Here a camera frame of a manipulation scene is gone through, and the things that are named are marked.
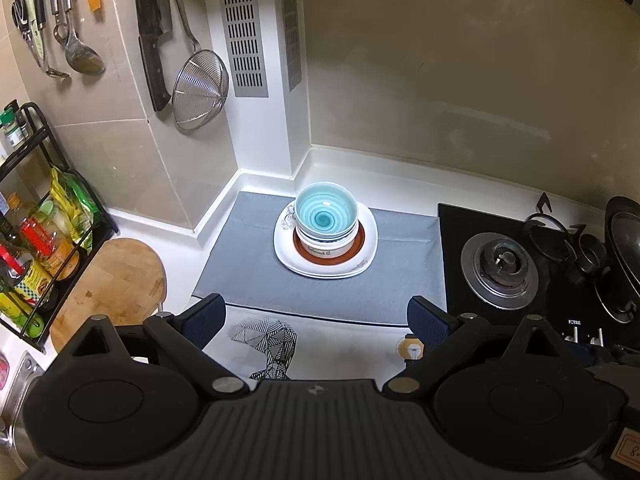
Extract black wire spice rack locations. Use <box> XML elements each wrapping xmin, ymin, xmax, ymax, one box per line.
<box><xmin>0</xmin><ymin>102</ymin><xmax>120</xmax><ymax>354</ymax></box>

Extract geometric line-art sticker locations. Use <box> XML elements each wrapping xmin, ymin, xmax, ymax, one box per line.
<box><xmin>229</xmin><ymin>316</ymin><xmax>299</xmax><ymax>381</ymax></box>

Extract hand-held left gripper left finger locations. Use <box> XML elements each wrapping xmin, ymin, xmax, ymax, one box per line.
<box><xmin>60</xmin><ymin>294</ymin><xmax>251</xmax><ymax>401</ymax></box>

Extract round yellow sticker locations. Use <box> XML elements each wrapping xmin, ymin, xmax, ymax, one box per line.
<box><xmin>396</xmin><ymin>334</ymin><xmax>425</xmax><ymax>362</ymax></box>

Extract white floral plate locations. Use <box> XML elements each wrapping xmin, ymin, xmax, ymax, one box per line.
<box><xmin>273</xmin><ymin>200</ymin><xmax>378</xmax><ymax>276</ymax></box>
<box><xmin>275</xmin><ymin>255</ymin><xmax>377</xmax><ymax>279</ymax></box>

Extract black wok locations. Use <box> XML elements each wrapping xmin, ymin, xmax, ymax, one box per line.
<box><xmin>594</xmin><ymin>196</ymin><xmax>640</xmax><ymax>325</ymax></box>

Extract yellow-green bottle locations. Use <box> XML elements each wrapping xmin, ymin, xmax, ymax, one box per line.
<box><xmin>0</xmin><ymin>260</ymin><xmax>57</xmax><ymax>338</ymax></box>

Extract steel ladle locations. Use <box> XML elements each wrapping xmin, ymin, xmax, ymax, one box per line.
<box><xmin>60</xmin><ymin>0</ymin><xmax>106</xmax><ymax>76</ymax></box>

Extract yellow seasoning bag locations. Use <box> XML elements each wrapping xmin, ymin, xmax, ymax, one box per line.
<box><xmin>49</xmin><ymin>167</ymin><xmax>102</xmax><ymax>257</ymax></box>

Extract teal glazed bowl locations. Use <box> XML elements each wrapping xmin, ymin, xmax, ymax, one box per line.
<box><xmin>294</xmin><ymin>182</ymin><xmax>360</xmax><ymax>241</ymax></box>

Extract steel mesh strainer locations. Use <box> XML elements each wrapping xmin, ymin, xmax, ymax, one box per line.
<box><xmin>166</xmin><ymin>0</ymin><xmax>230</xmax><ymax>133</ymax></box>

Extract large grey vent grille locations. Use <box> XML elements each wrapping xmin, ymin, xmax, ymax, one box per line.
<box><xmin>215</xmin><ymin>0</ymin><xmax>269</xmax><ymax>99</ymax></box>

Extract narrow grey vent grille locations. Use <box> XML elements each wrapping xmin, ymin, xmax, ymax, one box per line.
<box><xmin>278</xmin><ymin>0</ymin><xmax>305</xmax><ymax>93</ymax></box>

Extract black scissors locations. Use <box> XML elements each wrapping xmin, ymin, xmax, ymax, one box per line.
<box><xmin>11</xmin><ymin>0</ymin><xmax>32</xmax><ymax>32</ymax></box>

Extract green-capped spice bottle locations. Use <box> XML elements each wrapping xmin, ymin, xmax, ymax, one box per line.
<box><xmin>0</xmin><ymin>102</ymin><xmax>32</xmax><ymax>152</ymax></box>

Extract red-labelled sauce bottle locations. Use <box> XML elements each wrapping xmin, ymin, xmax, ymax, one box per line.
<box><xmin>20</xmin><ymin>200</ymin><xmax>81</xmax><ymax>283</ymax></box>

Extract wooden-handled cleaver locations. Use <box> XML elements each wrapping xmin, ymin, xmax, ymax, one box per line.
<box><xmin>132</xmin><ymin>0</ymin><xmax>174</xmax><ymax>113</ymax></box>

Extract dark red-capped sauce bottle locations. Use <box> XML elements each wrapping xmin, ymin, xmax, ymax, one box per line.
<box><xmin>0</xmin><ymin>215</ymin><xmax>33</xmax><ymax>293</ymax></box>

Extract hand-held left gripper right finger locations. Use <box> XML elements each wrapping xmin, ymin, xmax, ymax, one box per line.
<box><xmin>382</xmin><ymin>296</ymin><xmax>576</xmax><ymax>397</ymax></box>

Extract steel stove burner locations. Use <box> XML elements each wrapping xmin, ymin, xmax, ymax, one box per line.
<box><xmin>460</xmin><ymin>232</ymin><xmax>540</xmax><ymax>311</ymax></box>

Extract steel peeler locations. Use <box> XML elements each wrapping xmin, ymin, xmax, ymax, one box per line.
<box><xmin>46</xmin><ymin>0</ymin><xmax>70</xmax><ymax>41</ymax></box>

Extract steel spatula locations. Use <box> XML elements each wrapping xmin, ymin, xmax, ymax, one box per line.
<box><xmin>27</xmin><ymin>0</ymin><xmax>72</xmax><ymax>80</ymax></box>

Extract black pan support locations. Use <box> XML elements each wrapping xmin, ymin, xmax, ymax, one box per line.
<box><xmin>525</xmin><ymin>194</ymin><xmax>608</xmax><ymax>288</ymax></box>

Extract grey mat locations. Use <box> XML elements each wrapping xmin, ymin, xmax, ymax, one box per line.
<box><xmin>192</xmin><ymin>191</ymin><xmax>447</xmax><ymax>326</ymax></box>

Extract black gas stove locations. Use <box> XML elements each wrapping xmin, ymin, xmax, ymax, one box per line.
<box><xmin>437</xmin><ymin>202</ymin><xmax>640</xmax><ymax>363</ymax></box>

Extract red-brown plate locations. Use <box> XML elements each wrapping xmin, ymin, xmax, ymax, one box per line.
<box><xmin>292</xmin><ymin>220</ymin><xmax>367</xmax><ymax>265</ymax></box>

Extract round wooden cutting board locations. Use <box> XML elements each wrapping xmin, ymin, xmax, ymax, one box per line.
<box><xmin>50</xmin><ymin>238</ymin><xmax>167</xmax><ymax>354</ymax></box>

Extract steel sink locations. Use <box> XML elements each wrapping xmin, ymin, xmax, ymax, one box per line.
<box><xmin>0</xmin><ymin>350</ymin><xmax>47</xmax><ymax>480</ymax></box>

